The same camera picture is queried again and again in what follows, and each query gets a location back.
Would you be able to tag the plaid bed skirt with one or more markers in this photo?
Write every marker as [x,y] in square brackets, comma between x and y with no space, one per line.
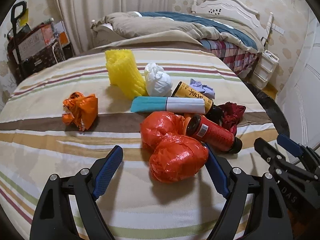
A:
[233,56]

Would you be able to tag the lilac paper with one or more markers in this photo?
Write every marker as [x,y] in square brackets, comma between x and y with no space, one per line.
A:
[203,89]

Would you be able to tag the dark red cloth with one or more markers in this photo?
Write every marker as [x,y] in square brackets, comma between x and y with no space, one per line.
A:
[231,116]

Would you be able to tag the teal and white box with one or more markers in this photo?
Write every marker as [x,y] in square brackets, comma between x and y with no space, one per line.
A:
[149,104]

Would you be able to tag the red bottle black cap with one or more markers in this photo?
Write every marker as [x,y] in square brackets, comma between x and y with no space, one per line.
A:
[204,130]

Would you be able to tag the beige and teal duvet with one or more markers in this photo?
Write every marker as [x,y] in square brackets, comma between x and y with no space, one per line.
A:
[128,28]

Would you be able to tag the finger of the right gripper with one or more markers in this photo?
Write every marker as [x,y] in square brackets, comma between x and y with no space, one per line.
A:
[271,154]
[290,146]

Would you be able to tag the red orange plastic bag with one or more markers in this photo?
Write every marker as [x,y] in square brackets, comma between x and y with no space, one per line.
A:
[175,156]

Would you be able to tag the striped beige bed sheet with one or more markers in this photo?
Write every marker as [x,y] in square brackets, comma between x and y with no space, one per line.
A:
[35,144]

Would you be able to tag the yellow foam fruit net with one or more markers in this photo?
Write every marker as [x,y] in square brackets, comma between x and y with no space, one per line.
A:
[123,73]

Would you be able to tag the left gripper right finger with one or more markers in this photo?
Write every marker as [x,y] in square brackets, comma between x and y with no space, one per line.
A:
[268,217]

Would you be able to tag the white door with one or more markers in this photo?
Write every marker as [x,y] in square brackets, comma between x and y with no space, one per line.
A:
[299,99]

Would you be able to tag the white wooden headboard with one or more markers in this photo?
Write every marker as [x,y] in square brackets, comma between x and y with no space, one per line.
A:
[236,10]

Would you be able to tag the yellow label black bottle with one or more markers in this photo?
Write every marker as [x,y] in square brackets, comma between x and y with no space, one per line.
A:
[212,111]

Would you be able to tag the white plastic drawer unit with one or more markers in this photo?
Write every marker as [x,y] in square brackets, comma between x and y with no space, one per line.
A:
[264,69]

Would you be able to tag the orange wrapper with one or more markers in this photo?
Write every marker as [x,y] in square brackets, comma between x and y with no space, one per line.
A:
[80,110]

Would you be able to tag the crumpled white plastic bag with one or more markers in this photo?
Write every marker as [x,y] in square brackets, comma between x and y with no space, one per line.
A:
[158,82]

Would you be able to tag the black hand trolley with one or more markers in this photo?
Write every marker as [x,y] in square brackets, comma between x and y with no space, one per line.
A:
[13,38]

